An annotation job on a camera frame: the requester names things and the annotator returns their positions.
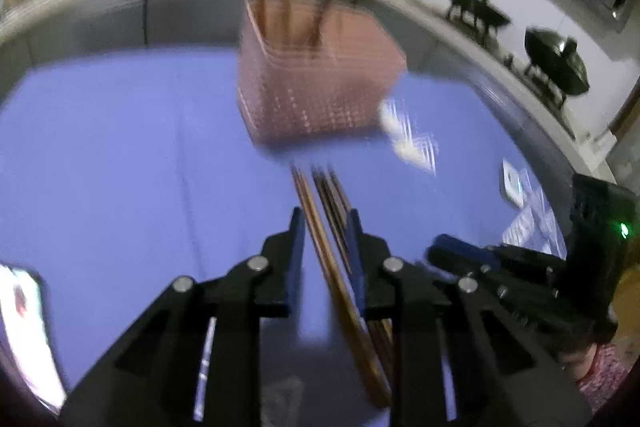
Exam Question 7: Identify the person's right forearm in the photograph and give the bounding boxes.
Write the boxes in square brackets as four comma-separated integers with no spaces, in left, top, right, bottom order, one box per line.
[559,341,632,414]

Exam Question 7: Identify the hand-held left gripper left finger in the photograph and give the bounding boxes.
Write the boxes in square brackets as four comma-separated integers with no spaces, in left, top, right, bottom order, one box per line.
[60,206,307,427]

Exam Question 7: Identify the light brown single chopstick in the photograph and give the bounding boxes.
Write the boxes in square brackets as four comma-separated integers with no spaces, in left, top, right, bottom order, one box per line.
[290,164,393,409]

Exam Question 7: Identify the black glass gas hob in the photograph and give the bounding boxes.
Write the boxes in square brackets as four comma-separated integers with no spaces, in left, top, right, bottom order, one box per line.
[435,4,577,138]

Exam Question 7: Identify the pink perforated utensil basket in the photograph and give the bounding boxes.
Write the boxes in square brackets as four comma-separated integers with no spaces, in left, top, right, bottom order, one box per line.
[236,0,408,150]

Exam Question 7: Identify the printed paper sheets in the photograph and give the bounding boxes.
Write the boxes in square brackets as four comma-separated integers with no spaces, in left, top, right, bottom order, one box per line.
[502,192,568,260]

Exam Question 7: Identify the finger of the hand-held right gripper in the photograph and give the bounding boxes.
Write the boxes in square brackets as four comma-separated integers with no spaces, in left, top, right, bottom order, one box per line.
[481,267,614,351]
[426,233,567,279]

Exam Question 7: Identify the blue table cloth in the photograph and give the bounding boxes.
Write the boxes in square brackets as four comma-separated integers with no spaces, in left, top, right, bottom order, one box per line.
[0,48,571,410]

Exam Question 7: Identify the white flat object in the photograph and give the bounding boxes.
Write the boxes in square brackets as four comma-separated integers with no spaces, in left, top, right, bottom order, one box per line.
[0,263,67,414]

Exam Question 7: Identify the dark pot with domed lid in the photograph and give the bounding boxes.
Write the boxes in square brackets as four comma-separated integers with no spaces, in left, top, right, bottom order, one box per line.
[523,26,589,108]

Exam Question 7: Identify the small white card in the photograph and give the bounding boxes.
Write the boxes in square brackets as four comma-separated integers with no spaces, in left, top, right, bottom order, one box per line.
[501,158,527,208]

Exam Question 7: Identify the black wok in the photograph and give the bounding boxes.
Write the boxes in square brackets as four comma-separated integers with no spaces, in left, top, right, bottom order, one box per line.
[436,0,512,45]

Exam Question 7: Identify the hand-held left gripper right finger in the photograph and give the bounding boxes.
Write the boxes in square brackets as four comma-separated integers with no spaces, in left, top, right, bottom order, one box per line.
[346,208,592,427]

